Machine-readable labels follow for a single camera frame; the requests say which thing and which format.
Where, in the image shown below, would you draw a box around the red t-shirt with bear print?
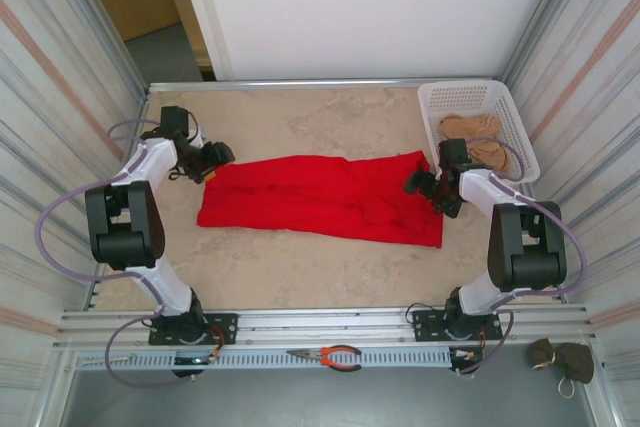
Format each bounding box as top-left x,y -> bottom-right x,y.
196,149 -> 445,250

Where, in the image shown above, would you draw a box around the tan crumpled garment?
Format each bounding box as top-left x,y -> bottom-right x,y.
438,113 -> 511,173

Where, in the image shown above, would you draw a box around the white perforated plastic basket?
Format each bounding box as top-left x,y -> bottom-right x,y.
417,80 -> 541,183

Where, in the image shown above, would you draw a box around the small control circuit board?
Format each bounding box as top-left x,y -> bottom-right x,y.
449,346 -> 484,366
173,352 -> 217,368

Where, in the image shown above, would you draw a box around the dark brown cloth bag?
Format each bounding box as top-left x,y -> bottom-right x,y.
529,338 -> 596,401

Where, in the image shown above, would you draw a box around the thin aluminium table edge rail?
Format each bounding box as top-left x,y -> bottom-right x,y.
147,78 -> 504,94

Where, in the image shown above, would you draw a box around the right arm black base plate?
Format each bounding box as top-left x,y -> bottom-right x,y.
410,307 -> 503,343

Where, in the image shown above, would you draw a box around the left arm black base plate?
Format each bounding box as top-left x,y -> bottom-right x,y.
148,313 -> 239,347

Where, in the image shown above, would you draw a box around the wide aluminium mounting rail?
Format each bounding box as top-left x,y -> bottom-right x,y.
52,302 -> 599,351

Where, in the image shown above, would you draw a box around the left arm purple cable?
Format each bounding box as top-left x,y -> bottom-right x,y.
38,119 -> 201,389

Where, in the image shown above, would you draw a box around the grey slotted cable duct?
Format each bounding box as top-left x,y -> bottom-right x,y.
74,346 -> 454,369

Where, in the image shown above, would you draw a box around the orange-handled pliers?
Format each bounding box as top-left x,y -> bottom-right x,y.
286,344 -> 363,373

